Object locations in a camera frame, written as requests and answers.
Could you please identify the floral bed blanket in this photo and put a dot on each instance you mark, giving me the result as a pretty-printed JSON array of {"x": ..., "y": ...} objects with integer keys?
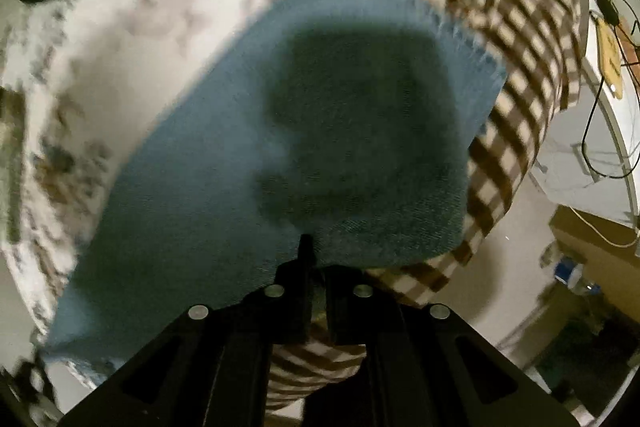
[{"x": 96, "y": 77}]

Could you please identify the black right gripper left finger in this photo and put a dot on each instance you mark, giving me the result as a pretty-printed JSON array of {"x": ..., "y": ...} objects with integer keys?
[{"x": 209, "y": 367}]

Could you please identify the yellow object on nightstand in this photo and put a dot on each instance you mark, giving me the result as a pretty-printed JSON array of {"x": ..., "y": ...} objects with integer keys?
[{"x": 609, "y": 59}]

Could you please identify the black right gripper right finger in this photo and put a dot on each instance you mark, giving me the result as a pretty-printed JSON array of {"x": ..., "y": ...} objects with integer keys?
[{"x": 423, "y": 367}]

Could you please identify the blue denim jeans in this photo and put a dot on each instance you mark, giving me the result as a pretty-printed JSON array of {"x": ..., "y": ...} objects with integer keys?
[{"x": 349, "y": 120}]

